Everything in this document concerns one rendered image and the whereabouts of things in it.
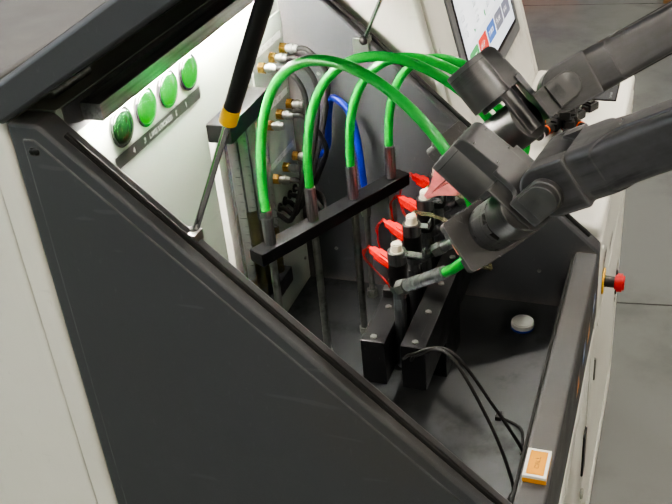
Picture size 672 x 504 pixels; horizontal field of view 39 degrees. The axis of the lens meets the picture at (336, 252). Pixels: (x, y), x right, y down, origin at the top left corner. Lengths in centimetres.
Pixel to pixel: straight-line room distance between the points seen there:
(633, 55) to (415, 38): 51
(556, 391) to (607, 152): 55
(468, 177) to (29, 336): 60
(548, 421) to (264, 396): 41
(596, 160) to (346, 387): 38
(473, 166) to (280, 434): 40
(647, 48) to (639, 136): 33
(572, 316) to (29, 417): 81
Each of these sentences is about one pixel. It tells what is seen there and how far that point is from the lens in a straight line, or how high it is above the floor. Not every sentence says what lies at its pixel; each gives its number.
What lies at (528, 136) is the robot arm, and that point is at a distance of 117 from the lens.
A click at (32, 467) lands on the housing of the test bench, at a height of 91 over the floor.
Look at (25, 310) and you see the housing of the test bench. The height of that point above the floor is 119.
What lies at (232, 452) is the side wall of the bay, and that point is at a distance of 122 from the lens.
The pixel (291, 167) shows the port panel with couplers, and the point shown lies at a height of 110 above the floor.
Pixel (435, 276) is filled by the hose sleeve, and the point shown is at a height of 116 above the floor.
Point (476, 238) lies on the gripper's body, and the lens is 108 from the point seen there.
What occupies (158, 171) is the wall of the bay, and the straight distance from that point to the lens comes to 129.
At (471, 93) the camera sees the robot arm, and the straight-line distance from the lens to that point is 118.
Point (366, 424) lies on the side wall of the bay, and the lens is 110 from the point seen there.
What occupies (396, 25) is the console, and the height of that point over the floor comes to 132.
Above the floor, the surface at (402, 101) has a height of 139.
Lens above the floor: 184
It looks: 32 degrees down
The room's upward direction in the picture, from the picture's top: 6 degrees counter-clockwise
